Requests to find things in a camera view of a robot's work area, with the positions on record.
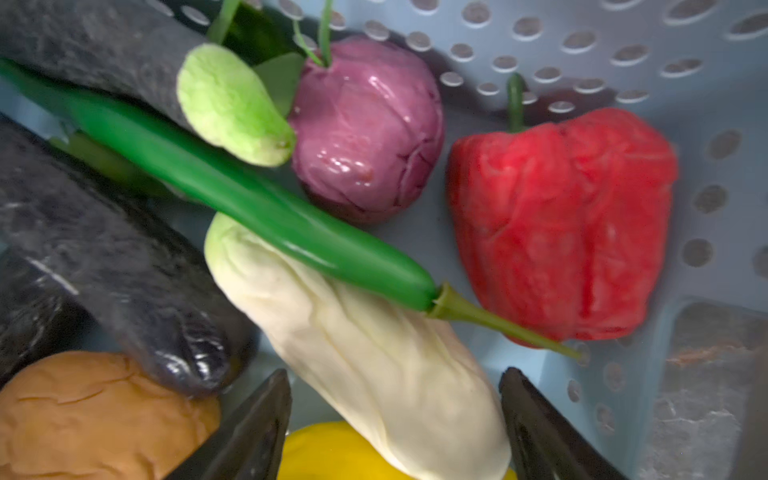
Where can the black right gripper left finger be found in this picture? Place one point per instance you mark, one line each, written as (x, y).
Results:
(249, 444)

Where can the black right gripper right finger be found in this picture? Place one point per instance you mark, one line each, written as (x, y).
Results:
(544, 444)

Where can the white radish toy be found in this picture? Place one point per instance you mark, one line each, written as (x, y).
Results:
(403, 381)

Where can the brown potato toy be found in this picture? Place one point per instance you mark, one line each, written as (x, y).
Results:
(97, 415)

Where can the red pepper toy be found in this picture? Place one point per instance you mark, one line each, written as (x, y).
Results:
(562, 227)

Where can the green chili pepper toy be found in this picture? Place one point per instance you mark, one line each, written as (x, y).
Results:
(282, 219)

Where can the purple onion toy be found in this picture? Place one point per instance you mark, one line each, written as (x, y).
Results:
(369, 124)

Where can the blue plastic vegetable basket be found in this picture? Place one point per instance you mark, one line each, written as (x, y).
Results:
(684, 396)

